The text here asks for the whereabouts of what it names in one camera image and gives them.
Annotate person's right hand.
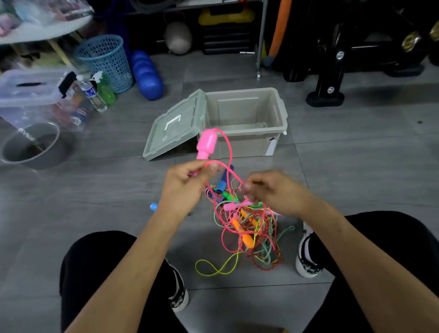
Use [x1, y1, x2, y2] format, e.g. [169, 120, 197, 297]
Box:
[241, 166, 321, 222]

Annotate person's left hand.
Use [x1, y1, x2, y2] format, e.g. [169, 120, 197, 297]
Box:
[153, 158, 228, 225]

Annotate pile of colourful jump ropes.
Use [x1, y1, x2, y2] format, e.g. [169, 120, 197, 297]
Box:
[187, 160, 299, 278]

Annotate hot pink skipping rope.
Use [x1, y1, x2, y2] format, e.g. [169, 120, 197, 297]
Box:
[186, 123, 285, 267]

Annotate grey plastic storage box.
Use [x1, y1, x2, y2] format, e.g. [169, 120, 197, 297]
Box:
[200, 86, 291, 161]

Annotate person's left forearm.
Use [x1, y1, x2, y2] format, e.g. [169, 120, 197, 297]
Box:
[30, 213, 192, 333]

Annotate person's right forearm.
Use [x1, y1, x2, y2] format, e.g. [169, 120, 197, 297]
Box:
[302, 192, 439, 333]

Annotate grey-green box lid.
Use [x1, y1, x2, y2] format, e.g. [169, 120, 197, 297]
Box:
[138, 88, 212, 162]

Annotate person's left leg black trousers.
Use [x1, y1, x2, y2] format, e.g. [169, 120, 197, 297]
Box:
[53, 224, 201, 333]

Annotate person's leg black trousers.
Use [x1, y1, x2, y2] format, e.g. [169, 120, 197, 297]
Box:
[53, 224, 201, 333]
[286, 206, 439, 333]

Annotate person's right leg black trousers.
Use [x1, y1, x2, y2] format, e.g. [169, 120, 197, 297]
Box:
[286, 206, 439, 333]

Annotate white right shoe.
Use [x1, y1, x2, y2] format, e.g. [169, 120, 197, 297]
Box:
[292, 221, 326, 280]

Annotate white shoe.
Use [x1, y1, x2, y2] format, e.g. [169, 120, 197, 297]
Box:
[292, 221, 326, 280]
[165, 257, 191, 314]

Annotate white left shoe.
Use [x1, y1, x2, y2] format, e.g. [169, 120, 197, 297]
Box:
[165, 257, 191, 314]

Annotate clear water bottle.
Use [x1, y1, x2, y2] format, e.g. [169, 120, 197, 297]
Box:
[75, 73, 109, 115]

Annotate green spray bottle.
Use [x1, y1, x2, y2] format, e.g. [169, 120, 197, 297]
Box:
[90, 69, 117, 106]

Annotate black dumbbell rack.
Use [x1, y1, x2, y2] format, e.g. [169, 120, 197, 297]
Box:
[271, 0, 439, 111]

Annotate grey metal bowl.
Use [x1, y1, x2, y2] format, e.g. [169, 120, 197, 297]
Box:
[0, 119, 77, 174]

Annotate light blue mesh basket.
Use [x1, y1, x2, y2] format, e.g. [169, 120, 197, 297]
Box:
[72, 32, 135, 97]

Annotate beige exercise ball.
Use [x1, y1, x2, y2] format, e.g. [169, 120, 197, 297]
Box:
[162, 20, 194, 56]

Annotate orange and green foam stick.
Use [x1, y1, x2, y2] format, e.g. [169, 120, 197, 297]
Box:
[258, 0, 304, 67]

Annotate clear plastic lidded bin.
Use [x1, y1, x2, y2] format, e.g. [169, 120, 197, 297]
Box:
[0, 64, 96, 139]

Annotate clear plastic bag of items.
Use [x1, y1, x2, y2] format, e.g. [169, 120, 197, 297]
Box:
[0, 0, 95, 37]

